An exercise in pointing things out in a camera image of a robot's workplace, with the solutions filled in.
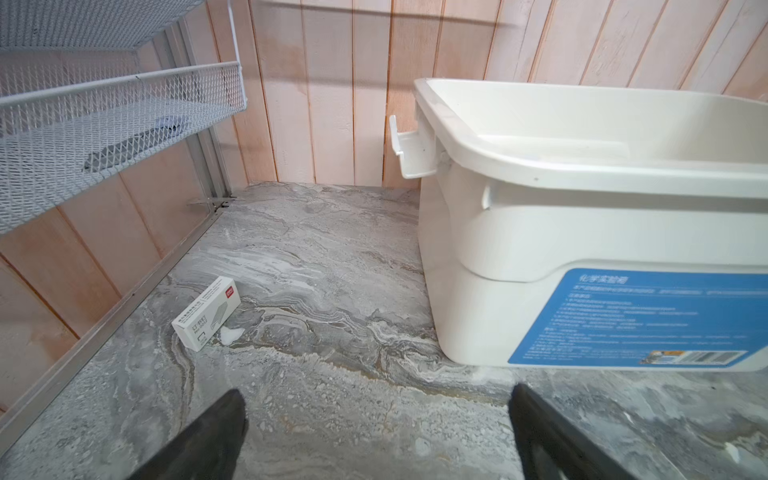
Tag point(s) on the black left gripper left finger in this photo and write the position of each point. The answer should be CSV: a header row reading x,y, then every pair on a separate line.
x,y
208,448

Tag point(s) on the small white cardboard box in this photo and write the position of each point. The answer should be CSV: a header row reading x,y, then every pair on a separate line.
x,y
202,318

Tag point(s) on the white wire mesh shelf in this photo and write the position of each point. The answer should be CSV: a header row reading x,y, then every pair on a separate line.
x,y
76,108

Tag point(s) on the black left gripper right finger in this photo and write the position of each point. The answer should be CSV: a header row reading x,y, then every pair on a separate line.
x,y
550,447

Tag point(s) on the white plastic storage bin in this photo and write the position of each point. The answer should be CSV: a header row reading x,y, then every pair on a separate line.
x,y
588,227

